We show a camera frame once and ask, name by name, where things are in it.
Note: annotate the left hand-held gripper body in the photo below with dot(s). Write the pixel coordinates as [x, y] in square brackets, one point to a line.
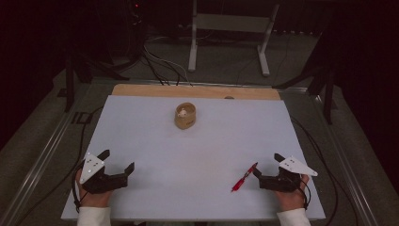
[94, 182]

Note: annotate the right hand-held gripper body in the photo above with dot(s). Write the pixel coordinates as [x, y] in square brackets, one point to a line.
[282, 183]

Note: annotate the red pen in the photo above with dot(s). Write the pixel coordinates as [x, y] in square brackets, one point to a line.
[243, 179]

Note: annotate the wooden pen holder cup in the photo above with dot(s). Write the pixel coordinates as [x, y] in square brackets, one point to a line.
[185, 121]

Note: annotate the person's left hand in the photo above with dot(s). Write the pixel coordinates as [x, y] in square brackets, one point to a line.
[94, 199]

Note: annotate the person's right hand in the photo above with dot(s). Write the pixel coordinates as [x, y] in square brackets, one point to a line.
[291, 199]

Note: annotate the white table mat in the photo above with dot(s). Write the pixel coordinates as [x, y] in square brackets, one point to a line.
[194, 157]

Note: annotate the small white figure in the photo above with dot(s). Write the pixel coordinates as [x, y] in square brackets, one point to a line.
[183, 112]

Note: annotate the black stand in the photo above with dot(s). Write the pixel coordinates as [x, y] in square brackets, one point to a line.
[327, 94]
[70, 81]

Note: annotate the dark equipment with red light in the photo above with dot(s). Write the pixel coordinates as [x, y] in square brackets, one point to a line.
[135, 28]

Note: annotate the white metal stand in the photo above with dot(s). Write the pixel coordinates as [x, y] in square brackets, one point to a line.
[230, 23]

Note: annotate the metal floor rail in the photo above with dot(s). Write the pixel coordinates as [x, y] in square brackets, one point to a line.
[342, 160]
[40, 160]

